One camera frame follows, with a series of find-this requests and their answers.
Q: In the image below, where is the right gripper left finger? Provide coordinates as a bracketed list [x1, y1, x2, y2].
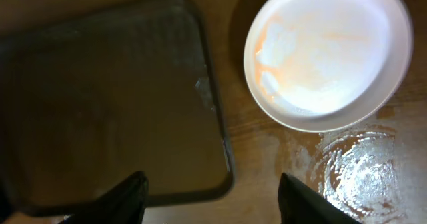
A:
[60, 171, 149, 224]

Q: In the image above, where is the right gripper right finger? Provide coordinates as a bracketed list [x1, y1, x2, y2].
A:
[278, 173, 360, 224]

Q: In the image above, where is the white plate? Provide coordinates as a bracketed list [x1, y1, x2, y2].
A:
[244, 0, 413, 133]

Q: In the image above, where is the large brown tray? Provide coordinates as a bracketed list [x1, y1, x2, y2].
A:
[1, 0, 234, 216]

